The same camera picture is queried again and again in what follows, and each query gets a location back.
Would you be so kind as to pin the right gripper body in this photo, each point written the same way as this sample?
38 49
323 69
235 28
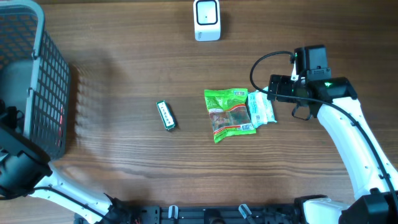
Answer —
286 86

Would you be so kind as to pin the teal white snack packet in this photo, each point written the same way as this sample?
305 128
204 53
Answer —
260 108

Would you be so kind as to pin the green snack bag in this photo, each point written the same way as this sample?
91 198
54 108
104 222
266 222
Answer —
228 113

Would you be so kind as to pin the dark green gum pack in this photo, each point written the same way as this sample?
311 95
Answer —
166 115

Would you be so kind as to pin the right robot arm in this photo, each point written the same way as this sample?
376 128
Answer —
334 102

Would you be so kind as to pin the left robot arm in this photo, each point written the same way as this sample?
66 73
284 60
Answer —
26 170

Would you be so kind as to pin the white barcode scanner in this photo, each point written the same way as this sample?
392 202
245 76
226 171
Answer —
207 20

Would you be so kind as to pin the grey plastic shopping basket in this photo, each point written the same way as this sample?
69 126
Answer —
35 78

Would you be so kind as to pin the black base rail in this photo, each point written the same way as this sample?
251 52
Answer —
242 214

